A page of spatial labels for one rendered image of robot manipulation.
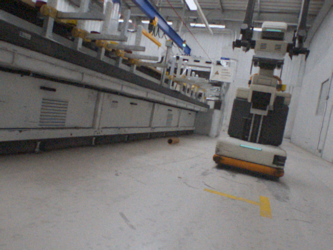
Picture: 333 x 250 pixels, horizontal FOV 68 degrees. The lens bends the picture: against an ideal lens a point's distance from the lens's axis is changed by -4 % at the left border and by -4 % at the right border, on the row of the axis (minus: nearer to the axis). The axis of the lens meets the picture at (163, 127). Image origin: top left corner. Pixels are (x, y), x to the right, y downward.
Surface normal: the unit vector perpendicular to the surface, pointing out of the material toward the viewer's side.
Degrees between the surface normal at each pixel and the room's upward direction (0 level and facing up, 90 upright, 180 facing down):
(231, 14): 90
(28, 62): 90
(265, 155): 90
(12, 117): 90
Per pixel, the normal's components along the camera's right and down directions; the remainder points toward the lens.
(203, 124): -0.34, 0.00
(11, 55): 0.92, 0.19
